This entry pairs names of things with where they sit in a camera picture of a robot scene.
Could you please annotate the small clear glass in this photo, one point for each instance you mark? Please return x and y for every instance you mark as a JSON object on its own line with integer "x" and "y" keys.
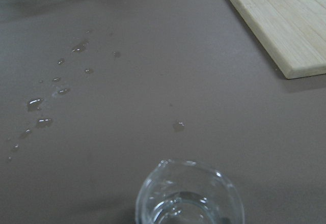
{"x": 185, "y": 191}

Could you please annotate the wooden cutting board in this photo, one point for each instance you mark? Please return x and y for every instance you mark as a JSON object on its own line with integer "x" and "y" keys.
{"x": 291, "y": 31}

